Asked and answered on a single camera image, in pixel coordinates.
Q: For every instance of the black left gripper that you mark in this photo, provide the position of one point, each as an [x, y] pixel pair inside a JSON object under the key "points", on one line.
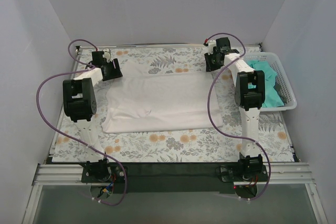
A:
{"points": [[112, 70]]}

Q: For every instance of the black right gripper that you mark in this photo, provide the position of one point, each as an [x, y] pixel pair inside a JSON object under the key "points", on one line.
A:
{"points": [[211, 61]]}

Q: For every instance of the white t shirt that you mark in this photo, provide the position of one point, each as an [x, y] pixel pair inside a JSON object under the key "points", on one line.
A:
{"points": [[144, 102]]}

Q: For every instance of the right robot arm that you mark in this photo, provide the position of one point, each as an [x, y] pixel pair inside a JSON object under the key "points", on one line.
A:
{"points": [[249, 96]]}

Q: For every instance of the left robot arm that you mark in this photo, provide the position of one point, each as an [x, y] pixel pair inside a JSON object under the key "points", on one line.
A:
{"points": [[80, 100]]}

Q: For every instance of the grey garment in basket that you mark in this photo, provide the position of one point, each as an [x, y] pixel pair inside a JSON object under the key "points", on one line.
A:
{"points": [[277, 87]]}

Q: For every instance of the teal t shirt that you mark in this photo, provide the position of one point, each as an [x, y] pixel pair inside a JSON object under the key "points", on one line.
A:
{"points": [[272, 98]]}

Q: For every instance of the white plastic laundry basket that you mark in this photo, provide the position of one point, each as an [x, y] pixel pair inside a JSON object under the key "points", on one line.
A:
{"points": [[281, 78]]}

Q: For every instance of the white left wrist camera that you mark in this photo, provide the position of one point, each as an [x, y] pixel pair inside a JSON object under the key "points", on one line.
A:
{"points": [[107, 54]]}

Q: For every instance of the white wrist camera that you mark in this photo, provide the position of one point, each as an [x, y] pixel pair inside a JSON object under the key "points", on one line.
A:
{"points": [[107, 54], [210, 44]]}

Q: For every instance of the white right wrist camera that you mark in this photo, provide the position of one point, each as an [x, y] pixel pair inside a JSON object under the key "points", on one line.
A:
{"points": [[210, 44]]}

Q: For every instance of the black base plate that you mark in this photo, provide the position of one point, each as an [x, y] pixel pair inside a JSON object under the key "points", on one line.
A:
{"points": [[175, 177]]}

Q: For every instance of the aluminium frame rail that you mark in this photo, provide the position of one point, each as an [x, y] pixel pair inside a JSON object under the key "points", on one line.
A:
{"points": [[71, 174]]}

